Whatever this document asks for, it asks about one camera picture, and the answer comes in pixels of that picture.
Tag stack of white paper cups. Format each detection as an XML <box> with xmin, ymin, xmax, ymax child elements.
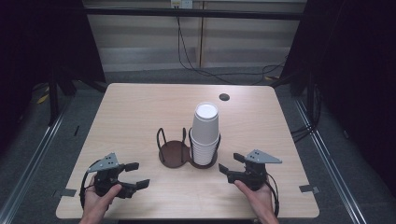
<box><xmin>190</xmin><ymin>102</ymin><xmax>221</xmax><ymax>166</ymax></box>

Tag person's right hand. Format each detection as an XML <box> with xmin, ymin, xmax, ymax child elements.
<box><xmin>233</xmin><ymin>179</ymin><xmax>276</xmax><ymax>219</ymax></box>

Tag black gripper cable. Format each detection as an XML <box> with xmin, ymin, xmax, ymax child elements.
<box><xmin>266</xmin><ymin>172</ymin><xmax>280</xmax><ymax>217</ymax></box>
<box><xmin>79</xmin><ymin>159</ymin><xmax>101</xmax><ymax>210</ymax></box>

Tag bundle of black cables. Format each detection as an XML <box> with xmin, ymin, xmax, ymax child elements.
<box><xmin>290</xmin><ymin>83</ymin><xmax>322</xmax><ymax>144</ymax></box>

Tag metal floor rail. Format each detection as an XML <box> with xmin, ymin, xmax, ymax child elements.
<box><xmin>293</xmin><ymin>98</ymin><xmax>370</xmax><ymax>224</ymax></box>
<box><xmin>0</xmin><ymin>101</ymin><xmax>74</xmax><ymax>224</ymax></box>

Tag black wire double cup holder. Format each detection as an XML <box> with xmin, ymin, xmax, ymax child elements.
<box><xmin>156</xmin><ymin>126</ymin><xmax>222</xmax><ymax>170</ymax></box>

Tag black horizontal bar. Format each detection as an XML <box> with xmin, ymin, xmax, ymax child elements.
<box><xmin>83</xmin><ymin>7</ymin><xmax>307</xmax><ymax>21</ymax></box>

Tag black metal stand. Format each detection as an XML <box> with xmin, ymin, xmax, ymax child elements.
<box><xmin>47</xmin><ymin>69</ymin><xmax>61</xmax><ymax>127</ymax></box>

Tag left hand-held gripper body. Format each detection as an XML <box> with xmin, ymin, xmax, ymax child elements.
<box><xmin>88</xmin><ymin>152</ymin><xmax>138</xmax><ymax>200</ymax></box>

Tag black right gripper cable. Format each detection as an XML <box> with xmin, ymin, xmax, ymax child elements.
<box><xmin>266</xmin><ymin>172</ymin><xmax>280</xmax><ymax>217</ymax></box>

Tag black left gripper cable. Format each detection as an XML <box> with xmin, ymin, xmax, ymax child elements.
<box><xmin>79</xmin><ymin>159</ymin><xmax>101</xmax><ymax>210</ymax></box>

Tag black curtain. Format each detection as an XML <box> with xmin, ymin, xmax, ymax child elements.
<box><xmin>0</xmin><ymin>0</ymin><xmax>107</xmax><ymax>153</ymax></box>
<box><xmin>270</xmin><ymin>0</ymin><xmax>396</xmax><ymax>197</ymax></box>

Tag long black floor cable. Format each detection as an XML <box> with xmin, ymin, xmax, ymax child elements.
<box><xmin>176</xmin><ymin>15</ymin><xmax>288</xmax><ymax>86</ymax></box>

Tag person's left hand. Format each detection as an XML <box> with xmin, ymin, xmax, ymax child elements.
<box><xmin>81</xmin><ymin>174</ymin><xmax>123</xmax><ymax>220</ymax></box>

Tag white wall power outlet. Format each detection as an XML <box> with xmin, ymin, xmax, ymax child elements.
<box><xmin>170</xmin><ymin>0</ymin><xmax>194</xmax><ymax>9</ymax></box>

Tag grey tape piece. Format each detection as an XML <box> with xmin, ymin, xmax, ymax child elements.
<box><xmin>299</xmin><ymin>184</ymin><xmax>320</xmax><ymax>194</ymax></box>
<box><xmin>52</xmin><ymin>188</ymin><xmax>78</xmax><ymax>198</ymax></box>

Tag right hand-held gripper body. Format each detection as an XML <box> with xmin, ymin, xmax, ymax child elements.
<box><xmin>227</xmin><ymin>149</ymin><xmax>283</xmax><ymax>191</ymax></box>

